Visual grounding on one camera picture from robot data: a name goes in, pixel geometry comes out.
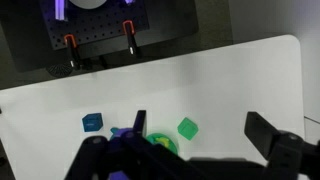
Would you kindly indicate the green plastic bowl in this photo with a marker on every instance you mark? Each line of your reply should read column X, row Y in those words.
column 171, row 145

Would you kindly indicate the purple ridged cup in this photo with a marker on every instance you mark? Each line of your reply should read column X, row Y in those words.
column 124, row 131

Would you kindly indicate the orange black clamp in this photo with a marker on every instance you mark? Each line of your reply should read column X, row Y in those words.
column 130, row 36
column 71, row 46

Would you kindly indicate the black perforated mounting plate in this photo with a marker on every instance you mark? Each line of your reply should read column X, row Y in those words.
column 100, row 26

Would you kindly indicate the black round slotted disc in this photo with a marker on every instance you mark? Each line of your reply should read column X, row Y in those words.
column 59, row 69

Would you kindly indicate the green toy cube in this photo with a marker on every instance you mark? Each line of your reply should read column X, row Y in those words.
column 187, row 128

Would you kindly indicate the dark blue printed cube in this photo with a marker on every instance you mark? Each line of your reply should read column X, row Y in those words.
column 92, row 122

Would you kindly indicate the yellow green rubber toy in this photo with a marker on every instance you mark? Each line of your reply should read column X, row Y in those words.
column 164, row 141

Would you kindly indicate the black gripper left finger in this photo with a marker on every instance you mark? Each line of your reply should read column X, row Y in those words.
column 133, row 156

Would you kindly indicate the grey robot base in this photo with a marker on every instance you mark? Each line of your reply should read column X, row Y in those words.
column 87, row 3

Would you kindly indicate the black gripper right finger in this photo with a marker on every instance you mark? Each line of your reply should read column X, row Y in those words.
column 286, row 153

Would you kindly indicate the black base platform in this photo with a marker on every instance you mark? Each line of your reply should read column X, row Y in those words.
column 173, row 20

